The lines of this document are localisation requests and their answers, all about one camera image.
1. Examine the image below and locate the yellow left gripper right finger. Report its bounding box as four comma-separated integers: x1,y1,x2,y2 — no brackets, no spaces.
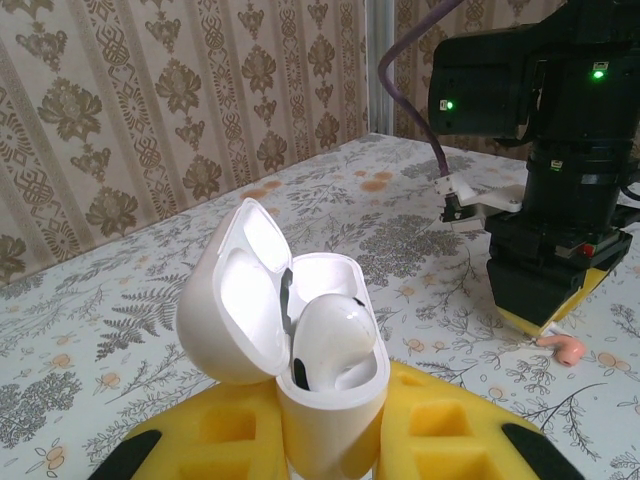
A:
373,361,587,480

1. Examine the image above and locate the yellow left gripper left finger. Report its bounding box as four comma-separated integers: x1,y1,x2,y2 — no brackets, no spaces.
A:
88,383,290,480

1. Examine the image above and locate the pink wireless earbud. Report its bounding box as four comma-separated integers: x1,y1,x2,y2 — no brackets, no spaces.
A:
534,333,587,367

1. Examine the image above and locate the white earbud charging case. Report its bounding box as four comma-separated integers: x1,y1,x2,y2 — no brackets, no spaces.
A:
177,196,392,480

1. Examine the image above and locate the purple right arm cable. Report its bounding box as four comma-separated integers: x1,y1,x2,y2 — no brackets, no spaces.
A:
377,0,459,182

